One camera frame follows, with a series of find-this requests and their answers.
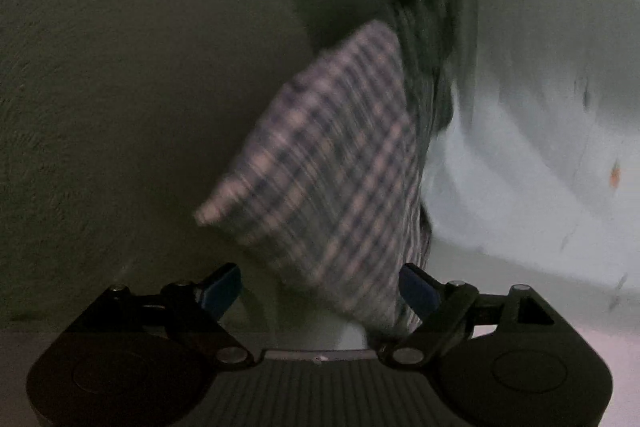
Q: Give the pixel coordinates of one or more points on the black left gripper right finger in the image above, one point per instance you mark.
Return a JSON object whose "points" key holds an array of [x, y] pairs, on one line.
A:
{"points": [[442, 310]]}

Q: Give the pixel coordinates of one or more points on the plaid checkered shirt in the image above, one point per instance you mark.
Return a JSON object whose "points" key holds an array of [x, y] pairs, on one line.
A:
{"points": [[327, 187]]}

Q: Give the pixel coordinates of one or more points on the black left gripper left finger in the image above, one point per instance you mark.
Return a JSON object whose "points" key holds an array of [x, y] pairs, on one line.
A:
{"points": [[194, 312]]}

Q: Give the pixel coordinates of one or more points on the white carrot print quilt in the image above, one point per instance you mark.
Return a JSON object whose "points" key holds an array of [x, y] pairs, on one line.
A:
{"points": [[539, 168]]}

